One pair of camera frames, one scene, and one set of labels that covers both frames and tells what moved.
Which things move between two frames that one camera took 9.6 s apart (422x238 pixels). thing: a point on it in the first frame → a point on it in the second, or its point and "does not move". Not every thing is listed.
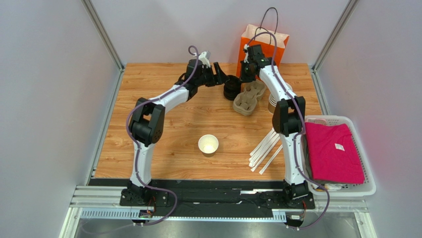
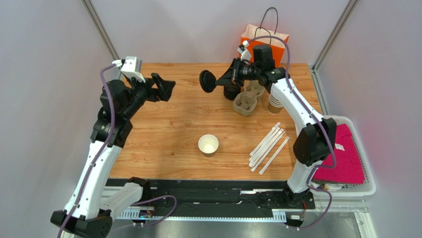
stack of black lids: x=232 y=87 does not move
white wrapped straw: x=257 y=162 does not move
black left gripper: x=221 y=78 → x=165 y=90
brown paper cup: x=208 y=144 does not move
